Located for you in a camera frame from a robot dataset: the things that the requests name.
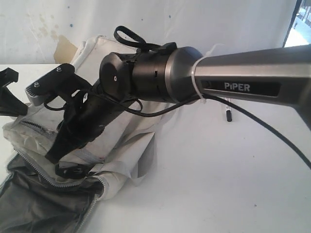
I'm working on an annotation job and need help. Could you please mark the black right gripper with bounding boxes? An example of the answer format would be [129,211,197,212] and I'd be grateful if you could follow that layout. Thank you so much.
[45,71,135,163]

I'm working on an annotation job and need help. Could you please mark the white fabric duffel bag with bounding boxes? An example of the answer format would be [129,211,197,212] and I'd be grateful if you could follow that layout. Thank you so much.
[0,36,169,233]

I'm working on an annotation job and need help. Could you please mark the black and white marker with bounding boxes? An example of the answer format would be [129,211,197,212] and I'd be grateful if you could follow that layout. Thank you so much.
[225,105,232,122]

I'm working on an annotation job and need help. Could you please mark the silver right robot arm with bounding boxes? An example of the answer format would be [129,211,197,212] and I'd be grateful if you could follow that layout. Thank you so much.
[46,43,311,164]

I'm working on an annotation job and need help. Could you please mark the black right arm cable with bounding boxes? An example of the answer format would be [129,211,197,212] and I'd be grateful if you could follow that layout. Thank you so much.
[43,25,311,170]

